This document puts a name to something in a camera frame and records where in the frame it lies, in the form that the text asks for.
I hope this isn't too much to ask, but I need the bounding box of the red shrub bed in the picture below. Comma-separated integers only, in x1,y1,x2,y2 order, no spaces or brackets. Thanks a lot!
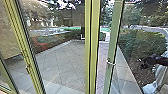
29,35,51,54

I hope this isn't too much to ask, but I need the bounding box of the green framed glass window wall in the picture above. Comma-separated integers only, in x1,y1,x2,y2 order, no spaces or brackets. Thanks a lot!
0,0,101,94

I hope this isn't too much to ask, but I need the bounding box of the low round green shrub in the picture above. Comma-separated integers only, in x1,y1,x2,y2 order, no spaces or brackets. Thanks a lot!
98,31,107,42

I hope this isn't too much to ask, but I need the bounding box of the white outdoor chair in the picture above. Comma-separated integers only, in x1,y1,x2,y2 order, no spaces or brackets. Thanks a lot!
80,31,86,42

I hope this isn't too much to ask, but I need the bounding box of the small dark frame handle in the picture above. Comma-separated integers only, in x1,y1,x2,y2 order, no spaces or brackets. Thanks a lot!
25,64,33,75

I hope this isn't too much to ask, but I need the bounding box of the dark green shrub bed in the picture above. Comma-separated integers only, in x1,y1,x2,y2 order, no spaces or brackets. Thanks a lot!
118,29,168,64

